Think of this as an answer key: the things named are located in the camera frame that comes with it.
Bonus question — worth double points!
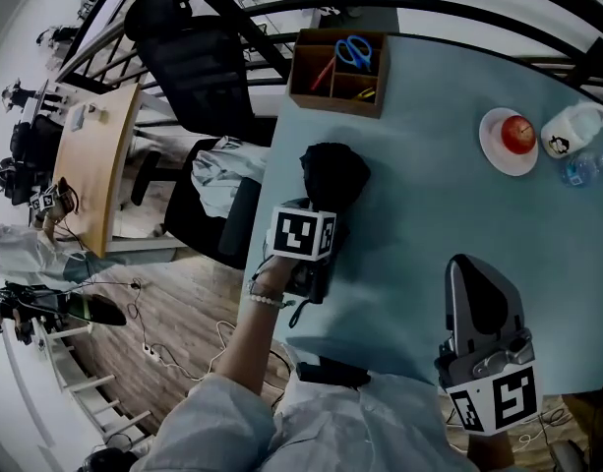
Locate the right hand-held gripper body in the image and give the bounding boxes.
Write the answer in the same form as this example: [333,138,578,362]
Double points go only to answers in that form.
[434,253,546,435]

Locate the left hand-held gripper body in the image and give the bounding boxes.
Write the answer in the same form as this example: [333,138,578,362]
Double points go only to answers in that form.
[264,197,352,305]

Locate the black umbrella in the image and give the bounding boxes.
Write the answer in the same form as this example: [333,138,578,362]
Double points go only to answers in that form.
[288,141,373,328]

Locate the person's left forearm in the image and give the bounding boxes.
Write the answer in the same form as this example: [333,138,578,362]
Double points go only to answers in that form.
[214,300,295,397]

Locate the person's right forearm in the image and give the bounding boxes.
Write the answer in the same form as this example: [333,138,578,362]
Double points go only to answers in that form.
[465,428,516,469]

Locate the person's left hand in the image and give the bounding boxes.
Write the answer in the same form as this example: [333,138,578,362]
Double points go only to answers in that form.
[251,255,297,298]

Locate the pale crumpled cloth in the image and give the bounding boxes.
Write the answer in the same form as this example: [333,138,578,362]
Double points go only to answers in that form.
[191,135,272,219]

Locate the light blue table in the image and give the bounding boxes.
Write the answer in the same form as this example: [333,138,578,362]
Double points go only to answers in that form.
[244,31,603,397]

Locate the brown wooden organizer box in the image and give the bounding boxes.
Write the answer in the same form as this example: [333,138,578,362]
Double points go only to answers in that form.
[286,28,391,120]

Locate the black pouch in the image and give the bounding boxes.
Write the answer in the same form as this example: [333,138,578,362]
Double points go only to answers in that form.
[295,356,372,390]

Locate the red pen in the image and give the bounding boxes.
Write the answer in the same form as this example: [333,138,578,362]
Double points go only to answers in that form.
[309,56,337,91]

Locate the blue scissors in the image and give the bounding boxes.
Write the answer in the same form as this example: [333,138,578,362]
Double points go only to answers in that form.
[333,34,374,73]

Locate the person's light grey shirt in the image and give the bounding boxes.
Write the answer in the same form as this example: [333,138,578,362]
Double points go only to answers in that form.
[131,361,523,472]

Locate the black mesh office chair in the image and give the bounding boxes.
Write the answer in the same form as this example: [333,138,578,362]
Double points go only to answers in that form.
[123,0,282,270]

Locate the white plate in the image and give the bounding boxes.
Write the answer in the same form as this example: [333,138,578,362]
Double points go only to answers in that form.
[478,107,539,177]

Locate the black object with green stripe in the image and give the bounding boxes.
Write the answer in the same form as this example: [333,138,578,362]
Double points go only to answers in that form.
[59,292,129,327]

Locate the curved light wood desk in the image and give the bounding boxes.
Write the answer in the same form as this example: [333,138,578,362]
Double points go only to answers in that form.
[51,84,144,260]

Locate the black metal railing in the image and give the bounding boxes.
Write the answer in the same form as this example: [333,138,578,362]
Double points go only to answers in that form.
[54,0,603,112]

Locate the clear plastic water bottle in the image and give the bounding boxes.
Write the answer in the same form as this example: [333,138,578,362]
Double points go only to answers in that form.
[559,150,603,189]

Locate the red apple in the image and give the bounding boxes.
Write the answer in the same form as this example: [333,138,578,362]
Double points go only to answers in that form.
[501,114,537,155]

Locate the white penguin print mug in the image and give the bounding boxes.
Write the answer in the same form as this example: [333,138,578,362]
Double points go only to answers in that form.
[540,100,603,160]

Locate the white table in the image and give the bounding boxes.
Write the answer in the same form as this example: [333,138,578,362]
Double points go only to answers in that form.
[396,0,603,63]

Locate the white bead bracelet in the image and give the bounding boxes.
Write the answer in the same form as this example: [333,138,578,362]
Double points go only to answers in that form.
[246,278,296,310]

